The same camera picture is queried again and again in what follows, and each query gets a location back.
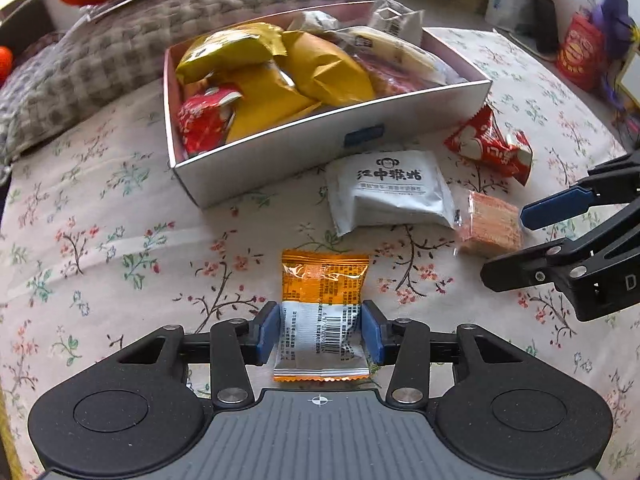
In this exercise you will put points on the black rectangular object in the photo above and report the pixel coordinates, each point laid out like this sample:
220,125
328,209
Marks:
545,22

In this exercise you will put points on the white snack packet black print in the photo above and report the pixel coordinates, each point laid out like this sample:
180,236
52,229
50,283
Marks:
390,200

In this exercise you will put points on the clear packet cream pastry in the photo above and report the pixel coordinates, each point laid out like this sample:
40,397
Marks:
395,50

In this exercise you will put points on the yellow snack packet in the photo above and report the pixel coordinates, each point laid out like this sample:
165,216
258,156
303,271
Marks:
325,70
265,105

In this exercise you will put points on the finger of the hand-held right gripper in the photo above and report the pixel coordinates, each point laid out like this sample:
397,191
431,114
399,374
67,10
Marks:
520,270
550,207

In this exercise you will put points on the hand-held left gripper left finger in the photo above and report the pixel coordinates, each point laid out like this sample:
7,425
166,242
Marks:
270,332

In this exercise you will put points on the white barcode snack packet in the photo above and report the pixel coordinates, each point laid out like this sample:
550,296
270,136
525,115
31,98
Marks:
397,25

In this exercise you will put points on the red paper bag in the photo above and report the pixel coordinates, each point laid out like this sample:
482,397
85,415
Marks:
580,55

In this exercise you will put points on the grey white snack packet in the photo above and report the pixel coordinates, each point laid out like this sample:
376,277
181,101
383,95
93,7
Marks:
320,22

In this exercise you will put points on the white cardboard box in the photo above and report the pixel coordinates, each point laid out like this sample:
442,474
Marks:
280,155

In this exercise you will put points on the small orange pumpkin cushion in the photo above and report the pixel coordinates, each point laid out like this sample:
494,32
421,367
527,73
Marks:
4,65

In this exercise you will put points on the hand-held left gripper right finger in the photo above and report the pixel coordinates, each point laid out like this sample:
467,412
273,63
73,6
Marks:
372,332

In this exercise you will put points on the orange white snack packet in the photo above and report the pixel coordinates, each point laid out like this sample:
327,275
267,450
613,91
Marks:
325,280

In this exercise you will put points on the pink snack bar packet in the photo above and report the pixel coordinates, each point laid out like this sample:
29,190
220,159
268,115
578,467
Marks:
492,227
390,80

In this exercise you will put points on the purple fabric object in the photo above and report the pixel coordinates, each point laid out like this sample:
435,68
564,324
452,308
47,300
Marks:
617,15

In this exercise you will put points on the red white snack packet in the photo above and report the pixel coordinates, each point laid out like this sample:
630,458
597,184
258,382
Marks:
480,147

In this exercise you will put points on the grey checked pillow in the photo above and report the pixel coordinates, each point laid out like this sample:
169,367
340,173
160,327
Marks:
100,55

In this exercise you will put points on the yellow snack bag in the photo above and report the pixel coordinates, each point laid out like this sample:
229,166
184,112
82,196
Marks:
225,47

